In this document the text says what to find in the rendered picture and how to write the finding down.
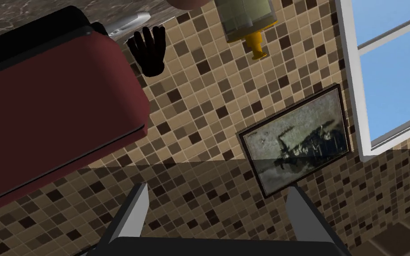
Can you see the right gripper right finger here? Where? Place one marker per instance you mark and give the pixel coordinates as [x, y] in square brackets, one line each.
[306, 222]

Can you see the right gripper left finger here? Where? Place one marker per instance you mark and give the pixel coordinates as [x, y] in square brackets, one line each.
[134, 217]

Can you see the dark framed picture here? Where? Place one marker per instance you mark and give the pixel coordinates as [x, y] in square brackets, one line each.
[295, 140]

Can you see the black glove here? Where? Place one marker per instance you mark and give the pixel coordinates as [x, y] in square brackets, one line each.
[150, 51]

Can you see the white framed window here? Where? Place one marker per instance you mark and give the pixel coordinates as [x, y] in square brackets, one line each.
[390, 74]

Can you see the clear bottle with yellow pump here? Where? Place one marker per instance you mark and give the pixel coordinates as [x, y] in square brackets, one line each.
[247, 19]

